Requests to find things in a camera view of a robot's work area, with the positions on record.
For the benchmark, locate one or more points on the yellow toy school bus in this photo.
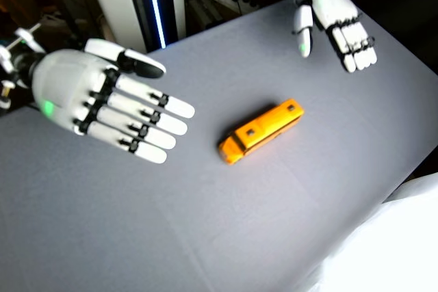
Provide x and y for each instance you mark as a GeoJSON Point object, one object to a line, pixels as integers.
{"type": "Point", "coordinates": [263, 128]}

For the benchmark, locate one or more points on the white sheet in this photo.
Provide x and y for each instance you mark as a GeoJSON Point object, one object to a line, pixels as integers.
{"type": "Point", "coordinates": [393, 244]}

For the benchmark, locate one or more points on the grey table cloth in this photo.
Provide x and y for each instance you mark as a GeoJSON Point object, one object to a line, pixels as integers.
{"type": "Point", "coordinates": [205, 220]}

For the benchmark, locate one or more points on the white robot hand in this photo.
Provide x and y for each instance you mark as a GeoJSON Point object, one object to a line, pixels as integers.
{"type": "Point", "coordinates": [68, 80]}
{"type": "Point", "coordinates": [333, 6]}

